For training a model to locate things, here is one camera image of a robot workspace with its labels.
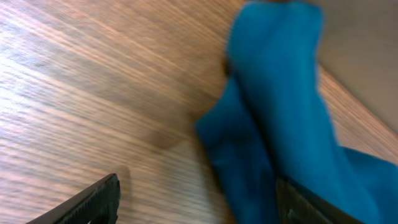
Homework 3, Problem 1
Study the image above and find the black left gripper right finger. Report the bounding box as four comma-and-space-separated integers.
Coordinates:
276, 178, 361, 224

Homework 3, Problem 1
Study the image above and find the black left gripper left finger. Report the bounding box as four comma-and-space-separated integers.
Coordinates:
27, 174, 121, 224

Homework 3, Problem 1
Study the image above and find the blue t-shirt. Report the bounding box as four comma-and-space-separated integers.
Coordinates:
195, 1, 397, 223

